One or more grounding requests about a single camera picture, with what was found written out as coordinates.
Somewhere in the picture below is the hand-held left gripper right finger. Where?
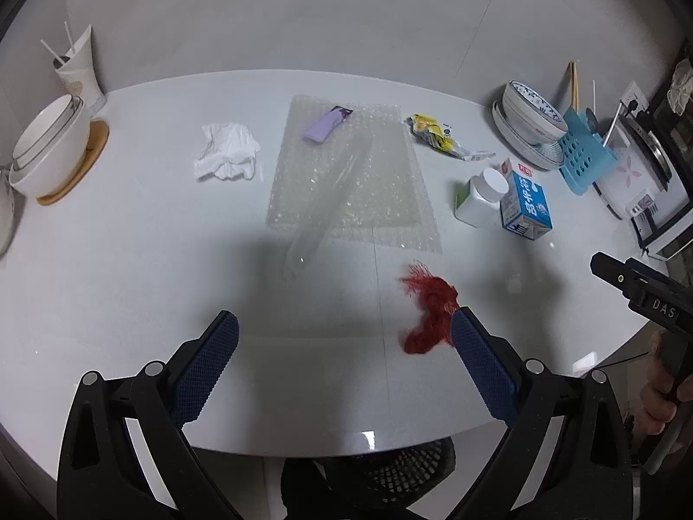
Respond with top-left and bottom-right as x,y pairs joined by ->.
450,306 -> 634,520

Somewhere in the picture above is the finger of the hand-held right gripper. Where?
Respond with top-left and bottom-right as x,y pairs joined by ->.
590,252 -> 693,332

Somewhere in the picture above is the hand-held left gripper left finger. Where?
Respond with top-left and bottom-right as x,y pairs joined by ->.
57,310 -> 255,520

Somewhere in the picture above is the blue milk carton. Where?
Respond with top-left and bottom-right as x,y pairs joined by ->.
499,158 -> 554,242

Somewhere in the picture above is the black mesh trash bin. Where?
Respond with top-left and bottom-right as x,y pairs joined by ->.
280,436 -> 457,520

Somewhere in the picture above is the purple snack wrapper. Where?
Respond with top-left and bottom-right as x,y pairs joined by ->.
302,105 -> 354,143

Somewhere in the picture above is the person's right hand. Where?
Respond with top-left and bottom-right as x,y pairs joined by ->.
632,329 -> 684,441

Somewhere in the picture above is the red fluffy scrap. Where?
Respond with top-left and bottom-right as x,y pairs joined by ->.
399,263 -> 461,357

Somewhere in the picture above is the white rice cooker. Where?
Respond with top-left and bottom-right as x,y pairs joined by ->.
593,113 -> 693,253

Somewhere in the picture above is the blue utensil holder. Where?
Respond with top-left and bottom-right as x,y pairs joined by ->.
557,107 -> 619,195

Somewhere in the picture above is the white pill bottle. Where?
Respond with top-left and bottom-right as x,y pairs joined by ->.
453,168 -> 511,228

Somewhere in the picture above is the clear bubble wrap sheet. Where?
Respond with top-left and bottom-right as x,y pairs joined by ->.
265,94 -> 442,255

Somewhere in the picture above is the clear plastic tube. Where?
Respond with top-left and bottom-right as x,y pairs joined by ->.
284,135 -> 374,281

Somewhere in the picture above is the blue patterned bowl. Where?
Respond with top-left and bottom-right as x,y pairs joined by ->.
502,80 -> 568,145

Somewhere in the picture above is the crumpled white tissue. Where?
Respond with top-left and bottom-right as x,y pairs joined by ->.
193,122 -> 262,181

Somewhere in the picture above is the yellow snack wrapper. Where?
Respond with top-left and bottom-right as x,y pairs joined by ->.
407,114 -> 496,162

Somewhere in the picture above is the round wooden coaster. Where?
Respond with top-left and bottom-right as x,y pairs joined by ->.
37,120 -> 110,206

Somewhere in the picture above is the white dish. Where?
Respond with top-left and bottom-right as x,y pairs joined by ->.
0,165 -> 17,257

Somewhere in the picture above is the white bowl with dark rim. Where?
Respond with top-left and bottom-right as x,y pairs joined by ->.
10,94 -> 92,196

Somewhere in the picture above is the tall white cup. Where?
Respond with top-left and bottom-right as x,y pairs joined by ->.
54,24 -> 107,116

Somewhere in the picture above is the white wall socket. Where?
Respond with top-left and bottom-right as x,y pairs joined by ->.
617,82 -> 648,118

